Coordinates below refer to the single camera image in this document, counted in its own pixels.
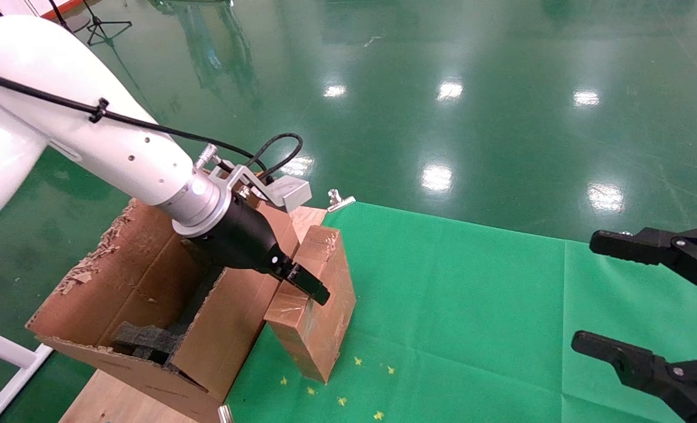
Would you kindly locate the black round-base stand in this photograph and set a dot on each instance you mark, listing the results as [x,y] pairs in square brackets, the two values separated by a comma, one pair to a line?
[69,23]

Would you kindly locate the black tripod stand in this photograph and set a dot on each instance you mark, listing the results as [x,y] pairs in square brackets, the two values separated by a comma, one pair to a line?
[98,26]

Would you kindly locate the green tablecloth with star marks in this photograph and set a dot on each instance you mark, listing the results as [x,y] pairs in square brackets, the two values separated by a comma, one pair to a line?
[471,305]

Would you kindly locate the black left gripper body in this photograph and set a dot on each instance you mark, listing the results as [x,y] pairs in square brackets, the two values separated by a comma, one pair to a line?
[242,238]

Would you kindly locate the small brown taped cardboard box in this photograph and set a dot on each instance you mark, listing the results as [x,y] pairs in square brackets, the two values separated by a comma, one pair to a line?
[319,329]

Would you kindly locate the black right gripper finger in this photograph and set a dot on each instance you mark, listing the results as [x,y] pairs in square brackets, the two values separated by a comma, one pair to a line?
[677,249]
[642,367]

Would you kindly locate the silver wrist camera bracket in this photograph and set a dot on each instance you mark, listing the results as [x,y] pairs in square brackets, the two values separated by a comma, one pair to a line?
[286,192]

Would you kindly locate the white metal floor frame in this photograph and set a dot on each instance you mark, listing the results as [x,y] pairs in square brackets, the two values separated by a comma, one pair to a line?
[7,352]

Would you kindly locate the silver metal binder clip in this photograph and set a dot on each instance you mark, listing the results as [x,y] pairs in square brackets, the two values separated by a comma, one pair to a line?
[225,414]
[339,201]

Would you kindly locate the black foam block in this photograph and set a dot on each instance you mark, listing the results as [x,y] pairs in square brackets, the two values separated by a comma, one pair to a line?
[148,339]

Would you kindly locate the large open cardboard carton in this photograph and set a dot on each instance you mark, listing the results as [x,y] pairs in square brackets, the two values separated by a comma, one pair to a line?
[148,276]

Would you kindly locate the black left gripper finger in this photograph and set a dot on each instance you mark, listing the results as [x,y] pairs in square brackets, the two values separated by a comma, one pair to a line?
[310,286]

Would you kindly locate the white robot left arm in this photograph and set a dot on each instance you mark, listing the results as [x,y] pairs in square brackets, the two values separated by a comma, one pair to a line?
[60,117]

